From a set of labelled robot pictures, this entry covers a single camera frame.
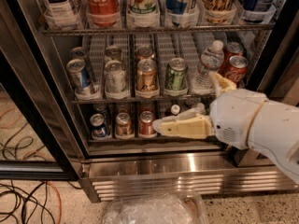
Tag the red coke can top shelf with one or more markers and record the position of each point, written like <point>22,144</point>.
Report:
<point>103,12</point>

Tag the clear water bottle middle shelf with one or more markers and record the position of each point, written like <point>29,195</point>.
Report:
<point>211,59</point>

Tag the red can bottom shelf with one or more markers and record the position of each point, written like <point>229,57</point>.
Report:
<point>146,119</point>

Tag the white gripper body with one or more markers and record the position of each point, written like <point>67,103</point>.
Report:
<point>234,117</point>

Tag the white silver can middle front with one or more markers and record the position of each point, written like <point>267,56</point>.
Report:
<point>116,77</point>

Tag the blue silver can middle front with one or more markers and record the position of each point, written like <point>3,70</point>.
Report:
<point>80,76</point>

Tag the blue silver can middle rear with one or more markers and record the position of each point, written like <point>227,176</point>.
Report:
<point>79,53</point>

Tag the gold can middle front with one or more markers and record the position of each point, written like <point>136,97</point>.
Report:
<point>146,75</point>

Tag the green can middle shelf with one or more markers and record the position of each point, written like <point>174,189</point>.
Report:
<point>176,75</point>

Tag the brown bottle white cap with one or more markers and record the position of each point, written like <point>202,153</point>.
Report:
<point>172,111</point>

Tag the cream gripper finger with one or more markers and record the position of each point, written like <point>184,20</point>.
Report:
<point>220,84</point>
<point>190,124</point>

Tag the white silver can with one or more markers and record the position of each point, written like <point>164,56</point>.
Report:
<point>116,77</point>
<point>113,53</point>

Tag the gold can middle rear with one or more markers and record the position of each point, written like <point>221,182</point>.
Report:
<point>145,52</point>

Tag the stainless steel glass-door fridge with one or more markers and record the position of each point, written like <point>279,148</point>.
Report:
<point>33,72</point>

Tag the white black tea can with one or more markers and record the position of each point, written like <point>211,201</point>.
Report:
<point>62,14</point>

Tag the white green 7up can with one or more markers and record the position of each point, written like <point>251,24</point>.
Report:
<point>142,13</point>

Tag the clear plastic bin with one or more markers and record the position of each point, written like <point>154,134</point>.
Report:
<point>172,207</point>

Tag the red coke can middle rear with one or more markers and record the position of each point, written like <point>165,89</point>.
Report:
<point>231,49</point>

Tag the blue pepsi can bottom shelf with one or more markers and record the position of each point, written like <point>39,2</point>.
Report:
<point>99,127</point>

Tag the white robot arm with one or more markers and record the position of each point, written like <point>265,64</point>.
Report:
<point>274,133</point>

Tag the bronze can bottom shelf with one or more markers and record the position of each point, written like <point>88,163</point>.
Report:
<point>123,124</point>

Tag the red coke can middle front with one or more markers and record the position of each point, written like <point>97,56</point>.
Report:
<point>236,68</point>

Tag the white silver can middle rear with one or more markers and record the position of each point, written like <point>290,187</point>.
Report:
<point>113,53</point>

